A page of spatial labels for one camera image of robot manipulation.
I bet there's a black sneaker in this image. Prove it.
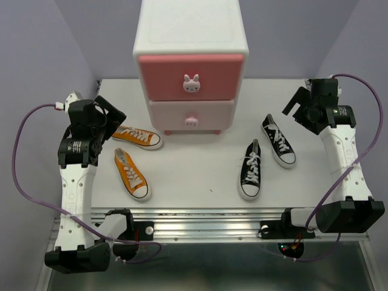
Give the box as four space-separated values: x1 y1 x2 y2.
238 139 261 201
262 113 296 169

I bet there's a light pink drawer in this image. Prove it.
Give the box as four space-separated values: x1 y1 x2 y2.
149 101 235 131

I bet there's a dark pink drawer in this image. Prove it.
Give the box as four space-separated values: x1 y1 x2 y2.
138 54 244 101

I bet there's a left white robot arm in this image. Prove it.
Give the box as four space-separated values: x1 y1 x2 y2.
44 92 136 274

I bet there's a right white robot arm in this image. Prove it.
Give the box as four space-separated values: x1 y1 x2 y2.
258 79 385 239

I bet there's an orange sneaker near cabinet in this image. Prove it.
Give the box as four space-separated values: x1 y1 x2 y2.
112 126 163 150

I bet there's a white plastic drawer cabinet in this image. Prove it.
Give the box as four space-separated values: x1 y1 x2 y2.
132 0 250 136

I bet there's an orange sneaker front left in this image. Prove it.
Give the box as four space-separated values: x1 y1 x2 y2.
114 148 152 202

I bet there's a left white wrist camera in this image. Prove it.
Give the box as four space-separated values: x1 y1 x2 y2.
55 91 83 113

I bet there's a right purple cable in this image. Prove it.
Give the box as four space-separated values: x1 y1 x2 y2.
260 73 383 263

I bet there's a purple cable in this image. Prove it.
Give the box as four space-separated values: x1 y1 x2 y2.
260 73 383 263
11 102 162 264

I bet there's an aluminium mounting rail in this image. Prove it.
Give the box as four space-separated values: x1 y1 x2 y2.
50 207 371 245

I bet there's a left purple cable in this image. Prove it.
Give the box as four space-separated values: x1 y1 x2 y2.
11 102 162 264

